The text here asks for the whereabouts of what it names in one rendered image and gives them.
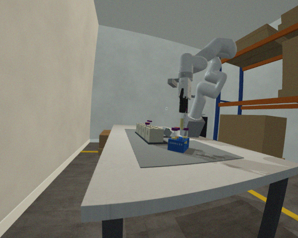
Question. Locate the blue tube rack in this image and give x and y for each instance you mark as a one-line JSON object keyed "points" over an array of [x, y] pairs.
{"points": [[178, 144]]}

